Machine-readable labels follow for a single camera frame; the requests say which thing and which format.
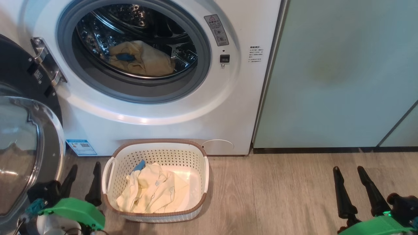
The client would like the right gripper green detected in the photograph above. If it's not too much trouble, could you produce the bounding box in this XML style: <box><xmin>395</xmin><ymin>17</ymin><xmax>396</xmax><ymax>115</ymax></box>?
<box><xmin>333</xmin><ymin>166</ymin><xmax>418</xmax><ymax>235</ymax></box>

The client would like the left gripper green white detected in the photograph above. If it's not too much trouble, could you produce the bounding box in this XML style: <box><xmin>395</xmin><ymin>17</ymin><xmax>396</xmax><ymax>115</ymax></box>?
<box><xmin>36</xmin><ymin>162</ymin><xmax>105</xmax><ymax>235</ymax></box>

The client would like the pale yellow garment blue trim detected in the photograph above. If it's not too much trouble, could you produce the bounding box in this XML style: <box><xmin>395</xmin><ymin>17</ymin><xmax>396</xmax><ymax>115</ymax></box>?
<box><xmin>117</xmin><ymin>160</ymin><xmax>190</xmax><ymax>213</ymax></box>
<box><xmin>109</xmin><ymin>40</ymin><xmax>176</xmax><ymax>77</ymax></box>

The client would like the dark grey glass washer door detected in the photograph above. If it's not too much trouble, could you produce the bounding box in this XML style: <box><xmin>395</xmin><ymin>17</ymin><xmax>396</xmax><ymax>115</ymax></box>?
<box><xmin>0</xmin><ymin>34</ymin><xmax>66</xmax><ymax>235</ymax></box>

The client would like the cream perforated laundry basket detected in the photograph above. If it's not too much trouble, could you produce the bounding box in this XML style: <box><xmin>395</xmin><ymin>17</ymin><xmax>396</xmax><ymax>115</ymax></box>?
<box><xmin>102</xmin><ymin>139</ymin><xmax>209</xmax><ymax>223</ymax></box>

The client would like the metal door hinge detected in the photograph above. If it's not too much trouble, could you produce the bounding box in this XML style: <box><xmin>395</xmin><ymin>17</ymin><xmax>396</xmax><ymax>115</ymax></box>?
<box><xmin>31</xmin><ymin>37</ymin><xmax>67</xmax><ymax>86</ymax></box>

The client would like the white front-load washing machine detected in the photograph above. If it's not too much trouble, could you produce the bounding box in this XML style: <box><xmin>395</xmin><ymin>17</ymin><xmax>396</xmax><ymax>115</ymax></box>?
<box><xmin>0</xmin><ymin>0</ymin><xmax>282</xmax><ymax>156</ymax></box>

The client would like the blue white energy label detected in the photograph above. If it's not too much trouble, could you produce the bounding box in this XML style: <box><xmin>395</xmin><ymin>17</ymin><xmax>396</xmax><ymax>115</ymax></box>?
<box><xmin>66</xmin><ymin>140</ymin><xmax>97</xmax><ymax>156</ymax></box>

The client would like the black cabinet plinth strip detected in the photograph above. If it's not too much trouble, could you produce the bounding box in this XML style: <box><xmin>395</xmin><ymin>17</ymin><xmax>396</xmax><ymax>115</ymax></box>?
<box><xmin>253</xmin><ymin>146</ymin><xmax>418</xmax><ymax>154</ymax></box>

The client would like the wide pale green cabinet panel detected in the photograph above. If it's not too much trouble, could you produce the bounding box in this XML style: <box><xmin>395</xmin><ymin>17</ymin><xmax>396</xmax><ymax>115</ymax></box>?
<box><xmin>254</xmin><ymin>0</ymin><xmax>418</xmax><ymax>149</ymax></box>

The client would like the grey warning sticker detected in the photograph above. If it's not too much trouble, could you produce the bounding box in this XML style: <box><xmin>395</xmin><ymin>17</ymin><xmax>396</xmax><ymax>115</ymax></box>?
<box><xmin>204</xmin><ymin>14</ymin><xmax>229</xmax><ymax>46</ymax></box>

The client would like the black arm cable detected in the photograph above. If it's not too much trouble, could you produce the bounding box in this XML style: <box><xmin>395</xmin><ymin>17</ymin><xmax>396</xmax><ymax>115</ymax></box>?
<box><xmin>12</xmin><ymin>218</ymin><xmax>27</xmax><ymax>235</ymax></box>

